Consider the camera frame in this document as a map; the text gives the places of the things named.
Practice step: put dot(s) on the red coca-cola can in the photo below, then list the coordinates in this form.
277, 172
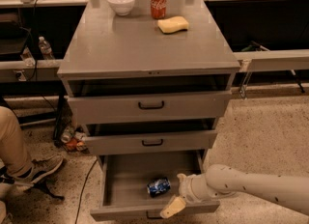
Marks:
158, 9

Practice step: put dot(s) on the grey top drawer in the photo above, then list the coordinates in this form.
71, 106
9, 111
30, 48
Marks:
149, 108

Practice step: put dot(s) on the grey drawer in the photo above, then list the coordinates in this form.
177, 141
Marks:
149, 108
125, 177
150, 142

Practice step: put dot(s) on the clear water bottle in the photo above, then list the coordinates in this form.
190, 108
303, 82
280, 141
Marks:
45, 49

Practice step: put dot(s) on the grey middle drawer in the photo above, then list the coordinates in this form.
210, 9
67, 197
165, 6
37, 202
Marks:
150, 142

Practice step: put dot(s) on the grey drawer cabinet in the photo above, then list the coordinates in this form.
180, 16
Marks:
113, 55

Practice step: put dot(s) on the person leg beige trousers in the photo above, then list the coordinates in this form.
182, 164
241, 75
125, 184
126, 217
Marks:
13, 150

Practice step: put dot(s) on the blue pepsi can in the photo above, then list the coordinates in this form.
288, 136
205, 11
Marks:
158, 186

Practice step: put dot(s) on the grey sneaker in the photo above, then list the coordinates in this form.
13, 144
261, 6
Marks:
40, 169

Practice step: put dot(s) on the pile of snack wrappers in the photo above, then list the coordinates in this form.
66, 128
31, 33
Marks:
72, 139

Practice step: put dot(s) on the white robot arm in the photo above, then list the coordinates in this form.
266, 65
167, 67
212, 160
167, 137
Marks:
222, 181

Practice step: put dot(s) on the white bowl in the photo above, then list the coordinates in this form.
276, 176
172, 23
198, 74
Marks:
121, 7

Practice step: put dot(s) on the grey bottom drawer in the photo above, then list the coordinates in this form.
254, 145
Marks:
125, 177

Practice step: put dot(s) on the yellow sponge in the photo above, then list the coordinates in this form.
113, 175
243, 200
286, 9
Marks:
173, 24

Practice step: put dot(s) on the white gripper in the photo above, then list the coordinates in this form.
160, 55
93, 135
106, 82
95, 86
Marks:
189, 187

